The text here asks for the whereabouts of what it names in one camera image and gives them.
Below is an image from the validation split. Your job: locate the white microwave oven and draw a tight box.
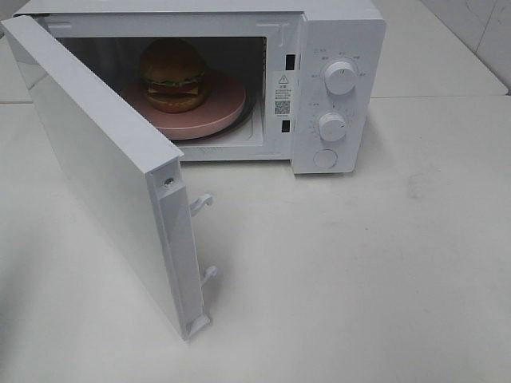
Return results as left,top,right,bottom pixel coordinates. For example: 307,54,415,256
11,1,386,174

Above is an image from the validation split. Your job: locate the round white door button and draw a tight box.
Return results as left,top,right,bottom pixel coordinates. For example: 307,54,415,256
313,149,338,169

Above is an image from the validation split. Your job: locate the white microwave door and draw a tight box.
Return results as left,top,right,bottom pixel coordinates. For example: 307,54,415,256
1,16,217,339

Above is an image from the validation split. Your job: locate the white lower microwave knob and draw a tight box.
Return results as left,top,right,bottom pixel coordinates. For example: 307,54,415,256
318,113,347,142

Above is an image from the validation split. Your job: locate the burger with lettuce and tomato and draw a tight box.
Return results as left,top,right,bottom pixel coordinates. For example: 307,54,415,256
139,38,209,113

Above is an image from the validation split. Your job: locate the white upper microwave knob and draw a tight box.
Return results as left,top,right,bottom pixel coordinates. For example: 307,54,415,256
323,60,358,95

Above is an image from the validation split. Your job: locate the white microwave knob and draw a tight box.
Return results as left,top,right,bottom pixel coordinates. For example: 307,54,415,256
323,60,358,95
318,113,347,142

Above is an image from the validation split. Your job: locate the pink round plate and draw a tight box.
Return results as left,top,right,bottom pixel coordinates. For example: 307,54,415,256
121,70,247,140

